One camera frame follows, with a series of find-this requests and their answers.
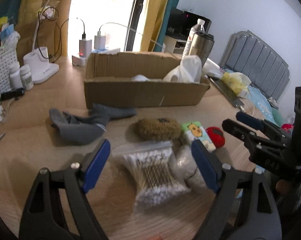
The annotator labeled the white desk lamp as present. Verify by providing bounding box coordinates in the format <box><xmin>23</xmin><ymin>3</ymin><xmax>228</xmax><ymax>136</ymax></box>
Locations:
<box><xmin>23</xmin><ymin>0</ymin><xmax>59</xmax><ymax>84</ymax></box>

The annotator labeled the grey sock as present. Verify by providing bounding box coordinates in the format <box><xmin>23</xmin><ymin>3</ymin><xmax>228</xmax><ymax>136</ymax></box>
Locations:
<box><xmin>49</xmin><ymin>103</ymin><xmax>137</xmax><ymax>145</ymax></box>

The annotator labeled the green tissue packet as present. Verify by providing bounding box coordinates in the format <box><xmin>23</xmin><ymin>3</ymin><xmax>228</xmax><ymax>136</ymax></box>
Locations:
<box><xmin>181</xmin><ymin>121</ymin><xmax>216</xmax><ymax>152</ymax></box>

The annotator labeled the red plush ball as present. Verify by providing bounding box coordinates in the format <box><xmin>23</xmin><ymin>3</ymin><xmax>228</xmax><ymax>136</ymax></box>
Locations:
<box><xmin>206</xmin><ymin>126</ymin><xmax>225</xmax><ymax>148</ymax></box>

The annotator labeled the black monitor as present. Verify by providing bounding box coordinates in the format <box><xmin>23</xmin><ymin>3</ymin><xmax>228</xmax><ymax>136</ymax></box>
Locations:
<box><xmin>166</xmin><ymin>8</ymin><xmax>212</xmax><ymax>40</ymax></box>

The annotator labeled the white charger black cable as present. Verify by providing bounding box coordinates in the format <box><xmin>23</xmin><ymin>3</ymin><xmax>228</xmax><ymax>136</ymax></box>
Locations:
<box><xmin>76</xmin><ymin>17</ymin><xmax>93</xmax><ymax>59</ymax></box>

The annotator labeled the black small device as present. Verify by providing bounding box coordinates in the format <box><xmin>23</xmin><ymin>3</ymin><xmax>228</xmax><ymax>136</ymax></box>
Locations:
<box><xmin>0</xmin><ymin>88</ymin><xmax>25</xmax><ymax>101</ymax></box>

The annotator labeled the clear water bottle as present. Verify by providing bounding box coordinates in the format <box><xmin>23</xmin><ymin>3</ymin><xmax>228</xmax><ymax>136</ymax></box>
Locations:
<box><xmin>182</xmin><ymin>18</ymin><xmax>205</xmax><ymax>58</ymax></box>

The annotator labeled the white plastic basket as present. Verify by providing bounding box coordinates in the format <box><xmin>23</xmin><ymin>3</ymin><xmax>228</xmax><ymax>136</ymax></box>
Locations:
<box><xmin>0</xmin><ymin>48</ymin><xmax>18</xmax><ymax>94</ymax></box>

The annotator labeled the white pill bottle short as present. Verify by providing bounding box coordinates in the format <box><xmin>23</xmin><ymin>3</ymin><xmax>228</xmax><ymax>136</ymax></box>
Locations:
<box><xmin>20</xmin><ymin>64</ymin><xmax>34</xmax><ymax>90</ymax></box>

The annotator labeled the cotton swab bag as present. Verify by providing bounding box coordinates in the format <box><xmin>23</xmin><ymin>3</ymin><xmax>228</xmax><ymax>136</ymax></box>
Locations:
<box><xmin>112</xmin><ymin>141</ymin><xmax>191</xmax><ymax>210</ymax></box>

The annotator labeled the steel travel tumbler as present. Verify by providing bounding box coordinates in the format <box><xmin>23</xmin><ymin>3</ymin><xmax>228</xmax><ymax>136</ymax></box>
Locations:
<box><xmin>188</xmin><ymin>34</ymin><xmax>214</xmax><ymax>66</ymax></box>

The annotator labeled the clear plastic bag bundle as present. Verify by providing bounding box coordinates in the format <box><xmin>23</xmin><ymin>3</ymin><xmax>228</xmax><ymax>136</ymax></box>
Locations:
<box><xmin>168</xmin><ymin>145</ymin><xmax>206</xmax><ymax>194</ymax></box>

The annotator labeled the white paper towel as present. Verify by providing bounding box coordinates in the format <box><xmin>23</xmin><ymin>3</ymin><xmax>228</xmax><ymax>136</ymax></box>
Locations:
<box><xmin>163</xmin><ymin>55</ymin><xmax>202</xmax><ymax>83</ymax></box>

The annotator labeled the grey bed headboard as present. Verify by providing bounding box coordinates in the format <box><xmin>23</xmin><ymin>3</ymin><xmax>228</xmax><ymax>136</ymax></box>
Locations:
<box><xmin>220</xmin><ymin>30</ymin><xmax>290</xmax><ymax>101</ymax></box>

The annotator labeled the brown cardboard box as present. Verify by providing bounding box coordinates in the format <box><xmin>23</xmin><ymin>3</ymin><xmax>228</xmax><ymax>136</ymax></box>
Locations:
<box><xmin>84</xmin><ymin>52</ymin><xmax>210</xmax><ymax>109</ymax></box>

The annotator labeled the white pill bottle tall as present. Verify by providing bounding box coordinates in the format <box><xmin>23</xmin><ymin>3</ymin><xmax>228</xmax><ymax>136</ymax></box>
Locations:
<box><xmin>9</xmin><ymin>61</ymin><xmax>23</xmax><ymax>89</ymax></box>

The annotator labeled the white power strip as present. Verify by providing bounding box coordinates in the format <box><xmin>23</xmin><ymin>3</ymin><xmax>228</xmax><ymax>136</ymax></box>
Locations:
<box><xmin>71</xmin><ymin>48</ymin><xmax>121</xmax><ymax>67</ymax></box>

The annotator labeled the yellow curtain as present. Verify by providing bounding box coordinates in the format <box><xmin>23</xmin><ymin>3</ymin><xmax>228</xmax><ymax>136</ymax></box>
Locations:
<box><xmin>140</xmin><ymin>0</ymin><xmax>168</xmax><ymax>51</ymax></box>

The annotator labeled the yellow crumpled bag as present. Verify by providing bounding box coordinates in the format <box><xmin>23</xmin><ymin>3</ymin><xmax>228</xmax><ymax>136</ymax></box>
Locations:
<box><xmin>221</xmin><ymin>72</ymin><xmax>251</xmax><ymax>99</ymax></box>

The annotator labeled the person hand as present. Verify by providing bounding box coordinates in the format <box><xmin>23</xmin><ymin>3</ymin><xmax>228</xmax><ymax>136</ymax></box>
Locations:
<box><xmin>276</xmin><ymin>180</ymin><xmax>291</xmax><ymax>194</ymax></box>

